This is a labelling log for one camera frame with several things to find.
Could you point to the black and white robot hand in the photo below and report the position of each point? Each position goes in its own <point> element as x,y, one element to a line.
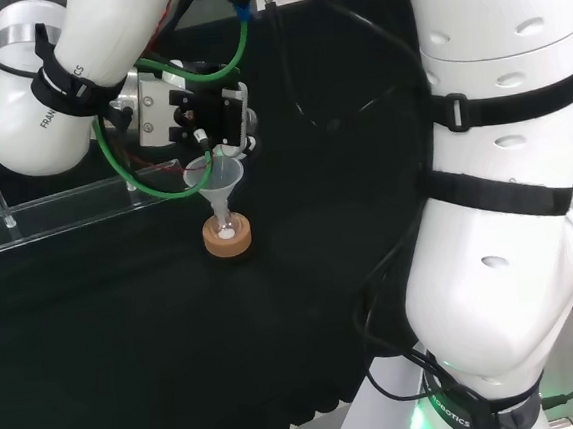
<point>157,110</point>

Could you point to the clear glass weighing funnel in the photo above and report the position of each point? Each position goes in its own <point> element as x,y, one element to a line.
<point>222,166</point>

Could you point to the translucent plastic funnel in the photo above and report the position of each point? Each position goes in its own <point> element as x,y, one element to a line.
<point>231,171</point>

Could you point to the clear acrylic funnel stand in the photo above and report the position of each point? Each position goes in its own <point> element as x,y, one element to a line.
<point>65,214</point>

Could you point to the small round-bottom glass flask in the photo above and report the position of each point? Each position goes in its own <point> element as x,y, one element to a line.
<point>226,232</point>

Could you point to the black bench cloth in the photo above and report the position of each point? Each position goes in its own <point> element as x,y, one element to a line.
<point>127,339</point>

